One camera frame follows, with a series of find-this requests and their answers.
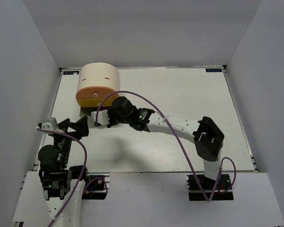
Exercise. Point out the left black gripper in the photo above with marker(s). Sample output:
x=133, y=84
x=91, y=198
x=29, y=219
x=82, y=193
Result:
x=81, y=126

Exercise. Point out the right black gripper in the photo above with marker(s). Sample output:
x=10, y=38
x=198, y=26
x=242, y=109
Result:
x=111, y=123

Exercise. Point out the yellow container drawer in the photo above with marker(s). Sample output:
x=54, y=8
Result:
x=85, y=102

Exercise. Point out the orange container drawer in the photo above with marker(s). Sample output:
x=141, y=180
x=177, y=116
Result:
x=94, y=92

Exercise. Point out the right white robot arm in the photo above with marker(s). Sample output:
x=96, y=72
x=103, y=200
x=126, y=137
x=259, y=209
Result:
x=205, y=134

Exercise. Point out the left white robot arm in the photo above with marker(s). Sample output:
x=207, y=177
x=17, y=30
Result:
x=62, y=185

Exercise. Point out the cream cylindrical drawer container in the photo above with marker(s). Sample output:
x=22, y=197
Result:
x=99, y=74

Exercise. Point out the left blue table label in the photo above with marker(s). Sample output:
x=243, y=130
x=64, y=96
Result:
x=72, y=72

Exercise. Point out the blue table label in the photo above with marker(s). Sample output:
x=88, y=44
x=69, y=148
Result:
x=72, y=72
x=213, y=70

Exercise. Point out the right blue table label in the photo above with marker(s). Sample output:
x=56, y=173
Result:
x=213, y=70

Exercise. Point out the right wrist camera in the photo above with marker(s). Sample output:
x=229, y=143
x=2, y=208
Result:
x=100, y=118

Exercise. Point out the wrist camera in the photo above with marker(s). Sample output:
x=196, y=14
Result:
x=100, y=118
x=48, y=126

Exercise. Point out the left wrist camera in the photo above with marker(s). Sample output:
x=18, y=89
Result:
x=48, y=126

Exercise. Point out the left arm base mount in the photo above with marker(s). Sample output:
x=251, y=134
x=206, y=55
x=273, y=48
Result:
x=97, y=184

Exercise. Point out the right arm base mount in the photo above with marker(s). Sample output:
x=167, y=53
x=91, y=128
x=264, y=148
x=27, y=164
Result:
x=223, y=190

